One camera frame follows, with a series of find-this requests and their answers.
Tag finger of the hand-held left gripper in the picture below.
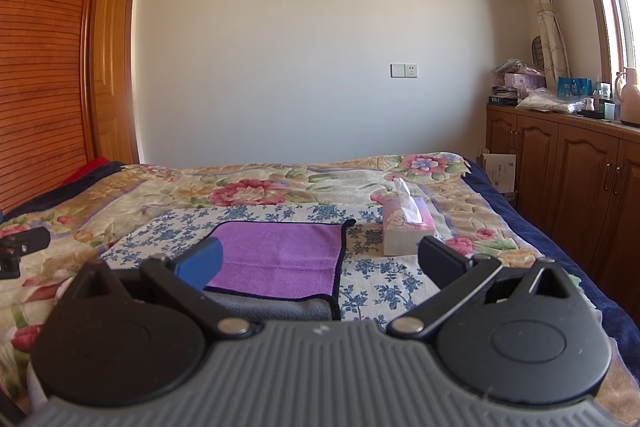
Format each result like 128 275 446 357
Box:
0 227 52 281

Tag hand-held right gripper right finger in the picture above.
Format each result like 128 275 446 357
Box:
386 235 584 339

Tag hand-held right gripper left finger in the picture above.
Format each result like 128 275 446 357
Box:
74 238 255 339

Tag purple towel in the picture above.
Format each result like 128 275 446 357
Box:
202 219 357 301

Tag grey towel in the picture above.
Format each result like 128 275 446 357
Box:
204 288 344 324

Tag pink tissue box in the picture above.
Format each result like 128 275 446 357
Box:
382 177 437 257

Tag blue floral white cloth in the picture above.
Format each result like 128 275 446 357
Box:
100 202 453 324

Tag floral bedspread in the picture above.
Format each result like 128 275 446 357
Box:
0 151 640 410

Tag red cloth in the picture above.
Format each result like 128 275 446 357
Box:
61 158 112 186

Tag white paper box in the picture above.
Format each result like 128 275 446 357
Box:
476 147 519 204

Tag navy blue blanket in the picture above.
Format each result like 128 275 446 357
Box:
459 157 640 350

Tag wooden cabinet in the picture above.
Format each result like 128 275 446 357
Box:
485 103 640 289

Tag stack of books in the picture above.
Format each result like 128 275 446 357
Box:
489 84 522 108

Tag wooden slatted wardrobe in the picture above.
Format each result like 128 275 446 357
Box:
0 0 117 214

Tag wooden door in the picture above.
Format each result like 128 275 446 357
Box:
91 0 142 166

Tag crumpled plastic bag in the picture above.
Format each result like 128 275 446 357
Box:
516 88 587 114

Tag pink packet pile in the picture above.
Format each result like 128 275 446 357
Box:
495 59 547 90

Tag blue boxes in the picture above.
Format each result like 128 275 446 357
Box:
557 76 594 98

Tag small bottles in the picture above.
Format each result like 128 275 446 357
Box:
580 81 617 120

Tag pink jug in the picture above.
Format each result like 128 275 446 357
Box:
614 67 640 126

